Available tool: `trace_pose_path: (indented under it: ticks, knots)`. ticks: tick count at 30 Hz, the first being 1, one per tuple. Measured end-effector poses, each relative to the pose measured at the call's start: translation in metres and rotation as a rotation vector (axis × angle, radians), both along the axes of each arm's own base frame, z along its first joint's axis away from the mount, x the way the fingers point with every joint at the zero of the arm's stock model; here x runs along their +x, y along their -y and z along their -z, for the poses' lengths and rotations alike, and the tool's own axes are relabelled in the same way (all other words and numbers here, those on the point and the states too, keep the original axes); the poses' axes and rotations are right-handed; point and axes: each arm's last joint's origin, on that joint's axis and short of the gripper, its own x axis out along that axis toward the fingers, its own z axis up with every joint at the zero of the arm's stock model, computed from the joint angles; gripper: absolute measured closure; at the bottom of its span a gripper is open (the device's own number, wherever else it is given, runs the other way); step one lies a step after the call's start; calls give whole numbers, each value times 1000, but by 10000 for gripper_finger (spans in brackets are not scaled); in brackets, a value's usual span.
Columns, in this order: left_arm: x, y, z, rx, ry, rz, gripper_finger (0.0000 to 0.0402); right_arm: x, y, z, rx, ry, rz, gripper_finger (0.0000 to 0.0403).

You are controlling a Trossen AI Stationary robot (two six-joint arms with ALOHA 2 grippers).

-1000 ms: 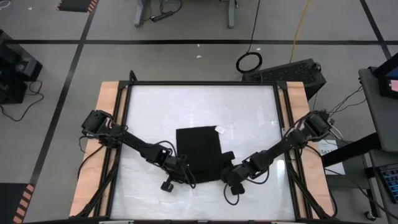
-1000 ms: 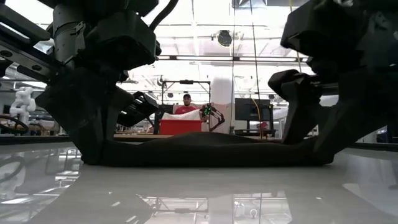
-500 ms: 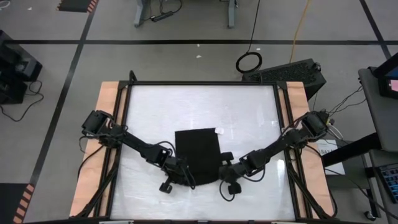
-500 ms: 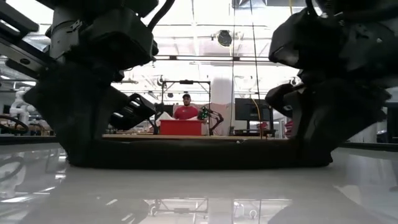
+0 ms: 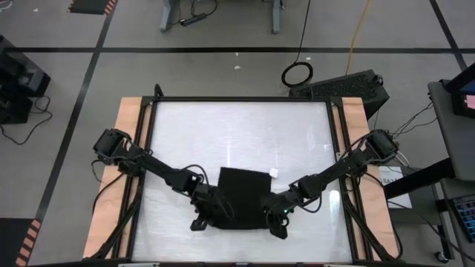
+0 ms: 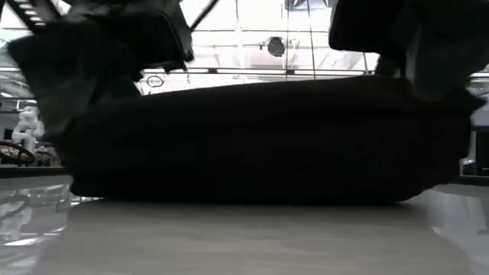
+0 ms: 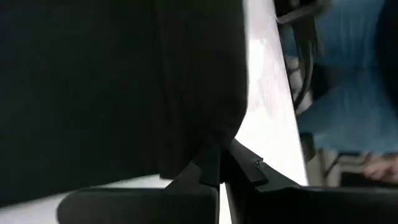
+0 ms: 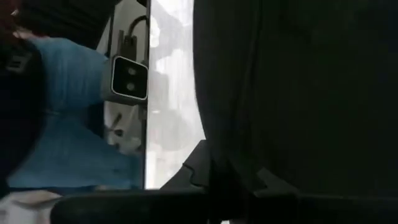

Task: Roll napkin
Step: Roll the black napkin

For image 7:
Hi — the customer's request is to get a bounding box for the person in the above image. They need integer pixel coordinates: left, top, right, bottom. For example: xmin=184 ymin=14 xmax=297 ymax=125
xmin=279 ymin=0 xmax=398 ymax=157

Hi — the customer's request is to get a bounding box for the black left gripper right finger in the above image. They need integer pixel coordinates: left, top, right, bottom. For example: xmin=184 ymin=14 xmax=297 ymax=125
xmin=221 ymin=139 xmax=301 ymax=224

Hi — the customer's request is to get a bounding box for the black cloth napkin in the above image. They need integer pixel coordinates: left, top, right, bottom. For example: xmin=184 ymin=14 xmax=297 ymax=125
xmin=0 ymin=0 xmax=249 ymax=208

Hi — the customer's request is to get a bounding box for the person's hand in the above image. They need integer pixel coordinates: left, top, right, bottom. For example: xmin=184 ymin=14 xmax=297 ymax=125
xmin=361 ymin=154 xmax=398 ymax=184

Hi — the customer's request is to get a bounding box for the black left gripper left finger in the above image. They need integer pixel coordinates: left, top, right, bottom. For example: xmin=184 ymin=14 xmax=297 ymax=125
xmin=166 ymin=161 xmax=221 ymax=224

